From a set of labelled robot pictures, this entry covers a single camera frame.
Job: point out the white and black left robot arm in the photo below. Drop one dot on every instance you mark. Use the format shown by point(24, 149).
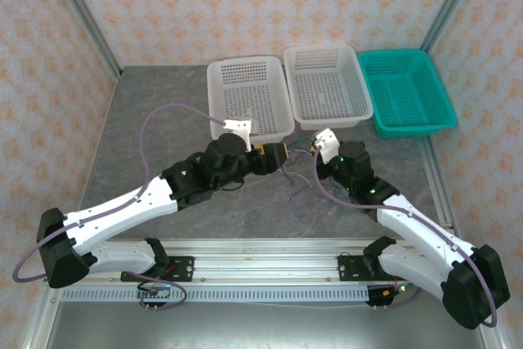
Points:
point(122, 210)

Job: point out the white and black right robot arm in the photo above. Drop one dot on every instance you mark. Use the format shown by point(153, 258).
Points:
point(412, 222)

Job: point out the white perforated plastic basket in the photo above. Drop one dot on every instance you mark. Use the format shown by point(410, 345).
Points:
point(249, 79)
point(327, 87)

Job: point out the teal perforated plastic basket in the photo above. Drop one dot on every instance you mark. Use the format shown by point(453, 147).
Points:
point(404, 91)

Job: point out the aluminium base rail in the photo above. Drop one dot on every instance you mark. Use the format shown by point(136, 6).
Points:
point(265, 259)

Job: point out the aluminium frame post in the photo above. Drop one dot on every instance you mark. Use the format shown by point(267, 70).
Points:
point(449, 5)
point(86, 18)

